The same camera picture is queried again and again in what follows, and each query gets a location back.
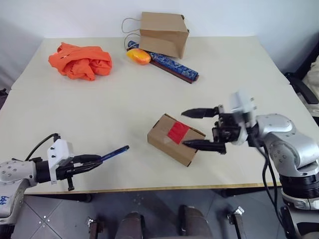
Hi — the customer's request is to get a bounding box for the blue pen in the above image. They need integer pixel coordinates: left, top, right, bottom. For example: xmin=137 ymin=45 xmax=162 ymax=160
xmin=99 ymin=145 xmax=130 ymax=161

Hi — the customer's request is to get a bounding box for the blue patterned long box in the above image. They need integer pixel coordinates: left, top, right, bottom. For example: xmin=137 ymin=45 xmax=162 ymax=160
xmin=127 ymin=40 xmax=199 ymax=80

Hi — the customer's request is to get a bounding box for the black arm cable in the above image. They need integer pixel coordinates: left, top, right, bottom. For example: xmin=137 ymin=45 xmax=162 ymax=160
xmin=24 ymin=133 xmax=62 ymax=162
xmin=261 ymin=145 xmax=287 ymax=239

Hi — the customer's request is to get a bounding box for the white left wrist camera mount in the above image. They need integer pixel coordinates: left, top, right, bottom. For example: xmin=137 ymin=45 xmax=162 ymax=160
xmin=46 ymin=138 xmax=75 ymax=185

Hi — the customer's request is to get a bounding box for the red tape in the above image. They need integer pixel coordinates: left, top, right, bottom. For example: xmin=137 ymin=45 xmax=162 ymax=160
xmin=167 ymin=121 xmax=190 ymax=145

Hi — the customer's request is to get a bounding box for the crumpled orange cloth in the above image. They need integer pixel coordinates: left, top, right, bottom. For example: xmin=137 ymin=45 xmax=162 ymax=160
xmin=48 ymin=42 xmax=113 ymax=82

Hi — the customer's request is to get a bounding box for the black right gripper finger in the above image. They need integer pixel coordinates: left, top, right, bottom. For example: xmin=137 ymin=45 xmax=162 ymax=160
xmin=182 ymin=139 xmax=227 ymax=155
xmin=181 ymin=107 xmax=221 ymax=120

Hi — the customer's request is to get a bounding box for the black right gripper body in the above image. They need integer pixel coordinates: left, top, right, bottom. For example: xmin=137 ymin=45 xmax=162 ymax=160
xmin=211 ymin=105 xmax=242 ymax=145

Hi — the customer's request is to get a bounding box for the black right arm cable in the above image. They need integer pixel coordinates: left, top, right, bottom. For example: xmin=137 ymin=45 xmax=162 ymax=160
xmin=261 ymin=145 xmax=287 ymax=239

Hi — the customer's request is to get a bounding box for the dark metal bracket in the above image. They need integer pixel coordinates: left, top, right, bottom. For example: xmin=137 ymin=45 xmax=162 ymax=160
xmin=86 ymin=216 xmax=106 ymax=239
xmin=226 ymin=206 xmax=250 ymax=239

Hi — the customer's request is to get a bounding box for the beige cloth bundle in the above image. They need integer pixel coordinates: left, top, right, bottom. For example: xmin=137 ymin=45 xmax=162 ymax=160
xmin=301 ymin=61 xmax=319 ymax=88

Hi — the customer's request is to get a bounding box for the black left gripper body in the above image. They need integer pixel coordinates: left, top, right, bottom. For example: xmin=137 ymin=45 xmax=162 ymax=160
xmin=56 ymin=155 xmax=83 ymax=192

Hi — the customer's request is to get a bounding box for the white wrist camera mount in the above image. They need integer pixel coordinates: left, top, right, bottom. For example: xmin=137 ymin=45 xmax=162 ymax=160
xmin=46 ymin=138 xmax=75 ymax=185
xmin=228 ymin=91 xmax=258 ymax=146

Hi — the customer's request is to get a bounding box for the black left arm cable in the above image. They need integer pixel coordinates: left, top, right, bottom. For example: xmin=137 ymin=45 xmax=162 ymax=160
xmin=24 ymin=133 xmax=62 ymax=162

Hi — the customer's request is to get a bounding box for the dark rounded shape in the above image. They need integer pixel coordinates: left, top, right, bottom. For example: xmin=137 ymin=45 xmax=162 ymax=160
xmin=177 ymin=204 xmax=213 ymax=239
xmin=117 ymin=211 xmax=147 ymax=239

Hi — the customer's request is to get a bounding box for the yellow orange mango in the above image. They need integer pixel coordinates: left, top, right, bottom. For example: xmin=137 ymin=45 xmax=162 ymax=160
xmin=126 ymin=48 xmax=152 ymax=66

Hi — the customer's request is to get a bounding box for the brown paper bag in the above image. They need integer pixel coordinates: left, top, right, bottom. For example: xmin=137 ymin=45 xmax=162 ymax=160
xmin=121 ymin=11 xmax=190 ymax=60

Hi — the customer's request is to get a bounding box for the small brown cardboard box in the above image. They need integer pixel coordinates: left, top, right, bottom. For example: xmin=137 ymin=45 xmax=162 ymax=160
xmin=147 ymin=113 xmax=206 ymax=167

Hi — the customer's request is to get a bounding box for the black office chair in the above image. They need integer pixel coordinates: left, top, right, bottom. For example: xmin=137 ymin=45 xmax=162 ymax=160
xmin=285 ymin=56 xmax=319 ymax=118

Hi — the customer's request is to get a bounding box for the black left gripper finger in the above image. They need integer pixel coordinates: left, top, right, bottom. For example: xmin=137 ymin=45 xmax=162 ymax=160
xmin=74 ymin=154 xmax=103 ymax=164
xmin=71 ymin=162 xmax=102 ymax=176

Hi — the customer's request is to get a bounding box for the black table foot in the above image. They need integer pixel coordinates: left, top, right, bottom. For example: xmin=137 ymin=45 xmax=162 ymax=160
xmin=74 ymin=193 xmax=92 ymax=203

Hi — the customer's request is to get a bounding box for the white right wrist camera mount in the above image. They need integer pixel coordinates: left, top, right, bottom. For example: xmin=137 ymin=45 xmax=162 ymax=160
xmin=228 ymin=91 xmax=258 ymax=146

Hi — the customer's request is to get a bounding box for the dark object at room edge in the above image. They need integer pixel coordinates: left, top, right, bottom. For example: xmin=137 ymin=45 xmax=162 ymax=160
xmin=0 ymin=88 xmax=9 ymax=108

